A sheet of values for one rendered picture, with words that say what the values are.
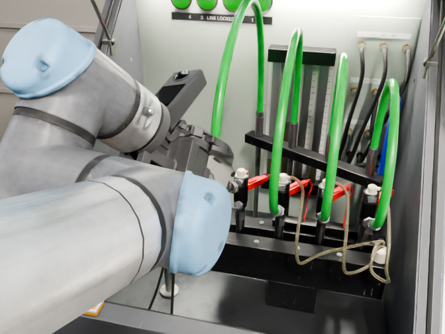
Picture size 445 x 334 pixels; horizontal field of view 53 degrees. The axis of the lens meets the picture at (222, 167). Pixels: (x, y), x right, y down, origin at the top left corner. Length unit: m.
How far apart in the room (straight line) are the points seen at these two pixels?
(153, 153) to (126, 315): 0.38
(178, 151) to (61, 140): 0.18
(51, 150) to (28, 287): 0.20
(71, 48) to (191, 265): 0.21
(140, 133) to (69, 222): 0.25
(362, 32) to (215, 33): 0.32
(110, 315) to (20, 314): 0.61
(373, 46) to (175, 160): 0.61
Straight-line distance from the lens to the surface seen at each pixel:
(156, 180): 0.32
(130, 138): 0.47
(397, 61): 1.04
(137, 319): 0.81
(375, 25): 1.02
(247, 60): 1.06
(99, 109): 0.43
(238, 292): 1.01
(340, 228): 0.93
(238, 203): 0.85
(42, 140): 0.40
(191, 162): 0.54
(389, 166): 0.67
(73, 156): 0.38
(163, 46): 1.11
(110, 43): 0.98
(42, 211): 0.24
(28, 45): 0.42
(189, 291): 1.01
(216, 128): 0.62
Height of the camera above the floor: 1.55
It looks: 30 degrees down
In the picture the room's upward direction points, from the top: straight up
